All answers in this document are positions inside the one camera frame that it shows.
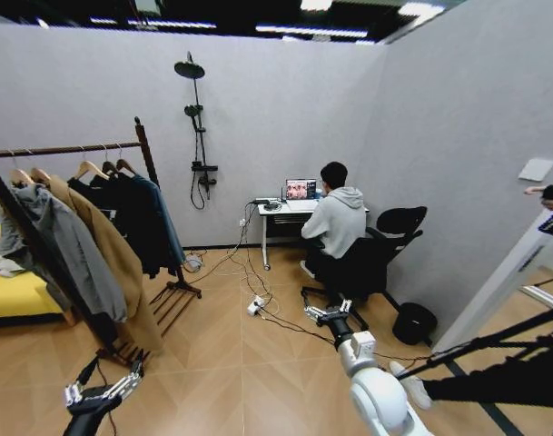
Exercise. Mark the black wrapped pole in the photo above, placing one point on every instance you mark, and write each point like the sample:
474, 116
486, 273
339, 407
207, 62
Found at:
485, 341

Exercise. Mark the light grey cloth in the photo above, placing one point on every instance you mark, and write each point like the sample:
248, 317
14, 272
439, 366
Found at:
6, 268

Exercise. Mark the black waste bin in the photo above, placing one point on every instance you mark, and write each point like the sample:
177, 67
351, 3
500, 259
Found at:
414, 322

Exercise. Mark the white paper sheet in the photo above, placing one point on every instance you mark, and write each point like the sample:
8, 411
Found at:
537, 169

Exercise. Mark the small white floor device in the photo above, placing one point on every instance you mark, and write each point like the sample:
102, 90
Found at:
194, 262

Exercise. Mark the black router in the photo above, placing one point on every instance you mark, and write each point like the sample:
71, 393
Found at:
269, 205

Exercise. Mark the dark blue garment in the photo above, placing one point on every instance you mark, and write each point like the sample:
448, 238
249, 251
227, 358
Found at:
167, 227

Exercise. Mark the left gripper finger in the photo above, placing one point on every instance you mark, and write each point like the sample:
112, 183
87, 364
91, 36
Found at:
127, 381
74, 393

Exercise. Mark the black wall shower set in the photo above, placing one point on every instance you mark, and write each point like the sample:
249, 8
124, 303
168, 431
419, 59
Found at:
204, 168

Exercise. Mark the camel long coat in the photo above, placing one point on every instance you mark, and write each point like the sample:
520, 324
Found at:
121, 272

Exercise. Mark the open laptop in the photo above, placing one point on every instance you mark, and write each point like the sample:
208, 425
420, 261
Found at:
301, 190

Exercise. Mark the yellow sofa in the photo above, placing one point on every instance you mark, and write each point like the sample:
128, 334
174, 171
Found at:
12, 295

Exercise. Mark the white wall socket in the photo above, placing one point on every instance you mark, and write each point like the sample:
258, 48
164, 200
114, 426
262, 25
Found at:
242, 222

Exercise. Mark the white power strip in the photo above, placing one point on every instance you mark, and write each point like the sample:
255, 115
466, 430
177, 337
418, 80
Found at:
254, 306

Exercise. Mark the person's white shoe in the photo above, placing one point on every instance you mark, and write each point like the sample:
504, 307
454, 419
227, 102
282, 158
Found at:
412, 385

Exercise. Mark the white partition frame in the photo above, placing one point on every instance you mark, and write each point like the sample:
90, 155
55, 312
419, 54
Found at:
498, 281

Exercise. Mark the white desk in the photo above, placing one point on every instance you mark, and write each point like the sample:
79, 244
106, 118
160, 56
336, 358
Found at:
276, 212

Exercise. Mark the seated person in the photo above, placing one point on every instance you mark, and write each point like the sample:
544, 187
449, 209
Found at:
339, 218

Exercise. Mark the black office chair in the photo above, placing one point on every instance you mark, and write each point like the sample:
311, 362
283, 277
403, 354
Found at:
362, 263

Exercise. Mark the person's leg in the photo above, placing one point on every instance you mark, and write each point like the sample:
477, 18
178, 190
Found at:
485, 386

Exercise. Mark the long ceiling light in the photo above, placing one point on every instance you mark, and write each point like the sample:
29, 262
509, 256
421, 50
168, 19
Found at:
312, 31
167, 22

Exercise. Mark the wooden clothes hanger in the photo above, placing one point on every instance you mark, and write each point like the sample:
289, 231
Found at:
41, 174
108, 167
124, 164
89, 167
18, 175

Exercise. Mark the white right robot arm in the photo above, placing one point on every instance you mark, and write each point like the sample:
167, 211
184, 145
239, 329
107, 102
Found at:
378, 395

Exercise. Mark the grey hooded jacket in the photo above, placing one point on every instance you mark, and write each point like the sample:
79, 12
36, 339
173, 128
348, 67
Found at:
72, 254

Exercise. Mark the dark wooden clothes rack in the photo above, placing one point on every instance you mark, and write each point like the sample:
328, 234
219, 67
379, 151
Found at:
76, 148

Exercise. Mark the black garment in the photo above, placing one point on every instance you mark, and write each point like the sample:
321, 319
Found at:
131, 218

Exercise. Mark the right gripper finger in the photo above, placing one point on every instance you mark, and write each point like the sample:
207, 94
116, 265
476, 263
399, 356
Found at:
345, 306
314, 312

